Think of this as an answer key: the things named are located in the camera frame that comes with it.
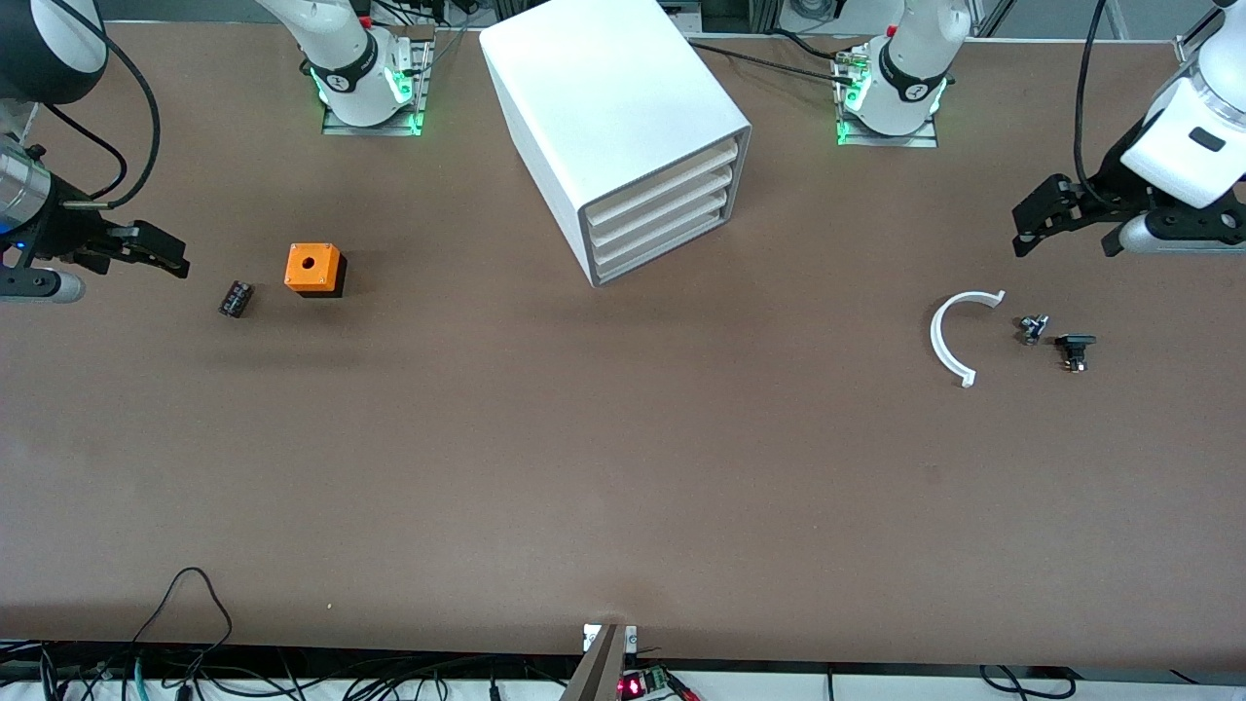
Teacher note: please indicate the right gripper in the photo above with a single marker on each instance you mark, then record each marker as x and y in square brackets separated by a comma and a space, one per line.
[55, 232]

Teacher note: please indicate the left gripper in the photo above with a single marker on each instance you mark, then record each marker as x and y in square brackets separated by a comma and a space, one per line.
[1110, 192]

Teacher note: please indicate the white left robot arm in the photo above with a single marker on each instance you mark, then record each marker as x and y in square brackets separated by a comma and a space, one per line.
[910, 58]

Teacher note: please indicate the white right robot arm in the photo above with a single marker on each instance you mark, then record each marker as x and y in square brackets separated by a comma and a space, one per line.
[341, 49]

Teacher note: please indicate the dark cylindrical capacitor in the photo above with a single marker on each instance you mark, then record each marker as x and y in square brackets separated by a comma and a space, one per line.
[236, 299]

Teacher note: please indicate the small grey metal knob part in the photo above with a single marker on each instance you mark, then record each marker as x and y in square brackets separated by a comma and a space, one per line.
[1033, 329]

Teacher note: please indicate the white curved plastic clip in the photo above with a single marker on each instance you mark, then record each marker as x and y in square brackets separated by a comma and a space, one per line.
[936, 336]

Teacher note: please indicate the grey aluminium beam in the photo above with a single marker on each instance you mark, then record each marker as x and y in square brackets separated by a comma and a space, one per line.
[596, 672]

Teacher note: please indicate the red display electronics module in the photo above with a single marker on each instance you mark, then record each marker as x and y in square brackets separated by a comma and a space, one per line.
[647, 684]

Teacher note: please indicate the small black switch part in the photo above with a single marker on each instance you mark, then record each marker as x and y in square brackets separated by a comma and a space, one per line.
[1075, 346]

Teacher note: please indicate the orange button enclosure box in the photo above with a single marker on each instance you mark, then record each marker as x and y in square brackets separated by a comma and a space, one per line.
[310, 265]

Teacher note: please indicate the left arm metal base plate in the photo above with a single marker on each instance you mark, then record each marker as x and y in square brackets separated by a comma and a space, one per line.
[876, 141]

